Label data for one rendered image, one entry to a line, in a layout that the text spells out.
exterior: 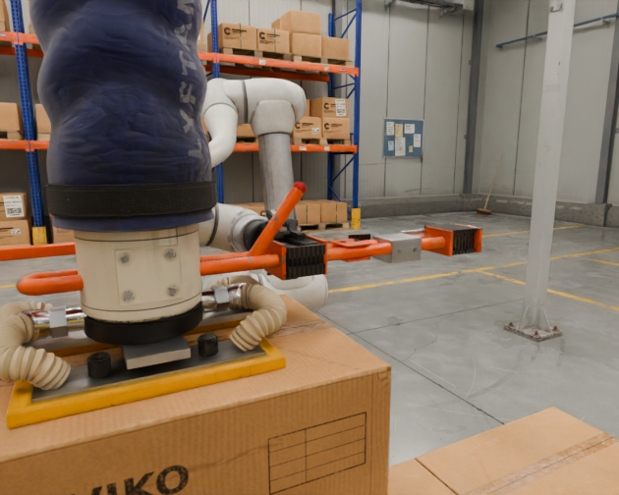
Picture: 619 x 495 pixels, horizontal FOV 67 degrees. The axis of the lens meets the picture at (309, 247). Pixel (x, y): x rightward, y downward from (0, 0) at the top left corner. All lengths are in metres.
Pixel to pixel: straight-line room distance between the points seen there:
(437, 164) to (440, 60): 2.46
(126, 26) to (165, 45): 0.05
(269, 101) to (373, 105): 9.69
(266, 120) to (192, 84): 0.84
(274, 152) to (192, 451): 1.04
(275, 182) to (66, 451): 1.05
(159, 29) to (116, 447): 0.49
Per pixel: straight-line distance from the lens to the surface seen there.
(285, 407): 0.64
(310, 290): 1.45
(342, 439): 0.71
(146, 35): 0.63
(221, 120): 1.40
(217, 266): 0.73
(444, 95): 12.49
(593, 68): 11.80
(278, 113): 1.49
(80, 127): 0.64
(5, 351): 0.66
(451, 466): 1.46
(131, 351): 0.67
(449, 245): 0.94
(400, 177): 11.58
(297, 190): 0.78
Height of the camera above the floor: 1.37
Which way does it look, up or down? 11 degrees down
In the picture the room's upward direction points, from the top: straight up
